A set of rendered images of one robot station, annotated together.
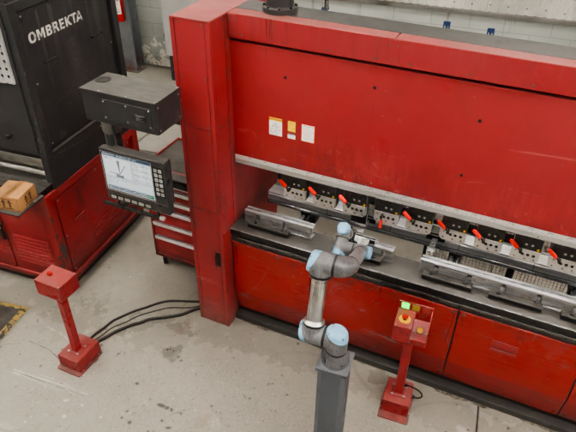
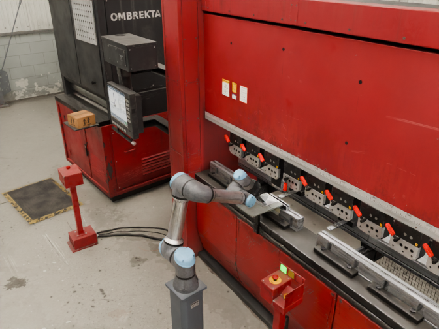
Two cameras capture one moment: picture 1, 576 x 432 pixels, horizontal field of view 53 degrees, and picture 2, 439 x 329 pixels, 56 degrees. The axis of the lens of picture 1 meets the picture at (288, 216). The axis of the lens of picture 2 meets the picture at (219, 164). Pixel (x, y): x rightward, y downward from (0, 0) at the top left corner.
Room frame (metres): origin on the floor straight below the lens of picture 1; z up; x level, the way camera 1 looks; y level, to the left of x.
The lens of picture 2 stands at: (0.59, -1.43, 2.47)
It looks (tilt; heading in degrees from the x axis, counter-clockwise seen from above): 26 degrees down; 32
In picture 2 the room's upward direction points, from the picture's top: straight up
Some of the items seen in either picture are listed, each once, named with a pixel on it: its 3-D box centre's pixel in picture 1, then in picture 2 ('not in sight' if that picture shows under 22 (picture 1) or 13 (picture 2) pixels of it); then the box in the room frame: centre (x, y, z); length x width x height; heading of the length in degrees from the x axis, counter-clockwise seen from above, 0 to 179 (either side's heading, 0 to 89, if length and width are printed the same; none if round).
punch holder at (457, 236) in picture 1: (454, 225); (345, 202); (2.67, -0.97, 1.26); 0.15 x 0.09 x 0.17; 66
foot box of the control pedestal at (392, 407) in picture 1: (396, 399); not in sight; (2.35, -0.74, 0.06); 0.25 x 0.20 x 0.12; 160
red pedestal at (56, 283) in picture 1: (68, 319); (76, 207); (2.68, 1.46, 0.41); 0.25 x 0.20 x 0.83; 156
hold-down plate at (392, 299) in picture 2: (515, 300); (394, 301); (2.44, -1.34, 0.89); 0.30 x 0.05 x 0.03; 66
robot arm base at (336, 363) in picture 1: (335, 353); (185, 277); (2.07, -0.27, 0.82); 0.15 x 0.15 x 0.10
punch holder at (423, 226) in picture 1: (421, 217); (319, 187); (2.75, -0.79, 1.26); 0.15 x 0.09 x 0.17; 66
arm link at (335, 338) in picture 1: (335, 339); (184, 261); (2.08, -0.26, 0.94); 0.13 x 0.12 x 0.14; 70
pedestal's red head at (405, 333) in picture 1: (412, 323); (281, 287); (2.38, -0.75, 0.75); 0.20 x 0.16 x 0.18; 70
